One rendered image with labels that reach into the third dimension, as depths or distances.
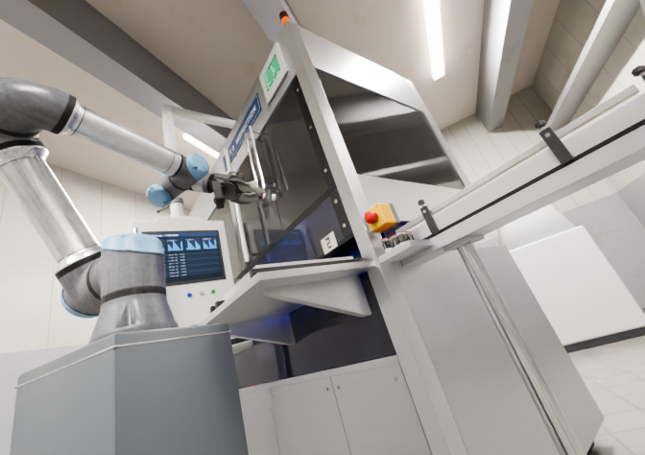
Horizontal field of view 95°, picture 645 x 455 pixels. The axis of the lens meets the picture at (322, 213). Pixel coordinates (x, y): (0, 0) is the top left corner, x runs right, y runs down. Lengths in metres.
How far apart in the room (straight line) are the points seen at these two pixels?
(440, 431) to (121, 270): 0.84
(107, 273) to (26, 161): 0.33
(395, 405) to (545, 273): 2.81
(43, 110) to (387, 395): 1.12
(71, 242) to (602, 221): 4.80
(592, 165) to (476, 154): 4.11
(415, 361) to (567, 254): 2.90
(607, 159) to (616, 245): 3.97
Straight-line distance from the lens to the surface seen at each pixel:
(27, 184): 0.91
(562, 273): 3.67
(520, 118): 5.20
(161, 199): 1.05
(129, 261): 0.72
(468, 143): 4.99
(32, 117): 0.88
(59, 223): 0.88
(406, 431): 1.06
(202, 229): 1.88
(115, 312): 0.69
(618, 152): 0.84
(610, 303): 3.73
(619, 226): 4.85
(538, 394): 0.98
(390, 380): 1.03
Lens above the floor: 0.68
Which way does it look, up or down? 23 degrees up
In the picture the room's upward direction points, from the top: 18 degrees counter-clockwise
